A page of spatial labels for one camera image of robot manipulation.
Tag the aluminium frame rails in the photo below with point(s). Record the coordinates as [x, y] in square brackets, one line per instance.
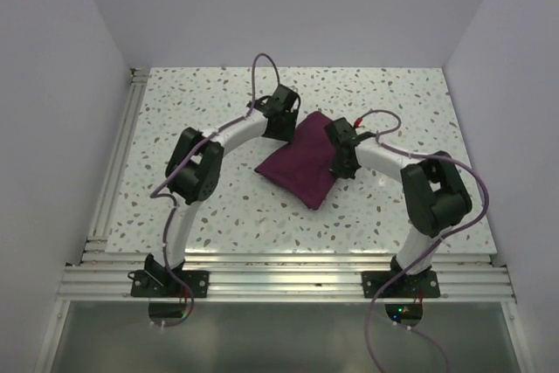
[284, 283]

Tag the purple cloth mat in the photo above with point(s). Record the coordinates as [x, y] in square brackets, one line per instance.
[302, 167]

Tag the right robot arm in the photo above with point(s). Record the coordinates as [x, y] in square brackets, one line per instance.
[435, 197]

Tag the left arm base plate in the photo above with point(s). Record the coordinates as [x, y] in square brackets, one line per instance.
[144, 286]

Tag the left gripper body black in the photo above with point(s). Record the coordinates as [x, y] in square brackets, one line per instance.
[286, 132]

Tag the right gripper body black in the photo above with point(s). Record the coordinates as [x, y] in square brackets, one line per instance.
[346, 170]

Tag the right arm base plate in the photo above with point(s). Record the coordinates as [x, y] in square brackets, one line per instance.
[423, 285]

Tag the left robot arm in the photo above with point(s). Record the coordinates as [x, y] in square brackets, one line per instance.
[191, 177]

